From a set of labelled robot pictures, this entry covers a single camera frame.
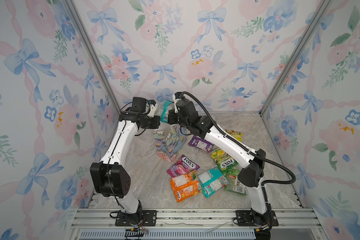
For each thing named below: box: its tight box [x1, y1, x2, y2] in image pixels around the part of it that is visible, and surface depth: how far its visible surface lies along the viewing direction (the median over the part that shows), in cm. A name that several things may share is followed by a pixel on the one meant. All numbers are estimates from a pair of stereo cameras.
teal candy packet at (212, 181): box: [197, 167, 230, 199], surface depth 85 cm
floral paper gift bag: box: [153, 124, 187, 163], surface depth 81 cm
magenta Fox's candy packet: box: [166, 154, 201, 178], surface depth 90 cm
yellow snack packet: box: [225, 129, 244, 142], surface depth 102 cm
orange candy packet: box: [170, 170, 202, 203], surface depth 83 cm
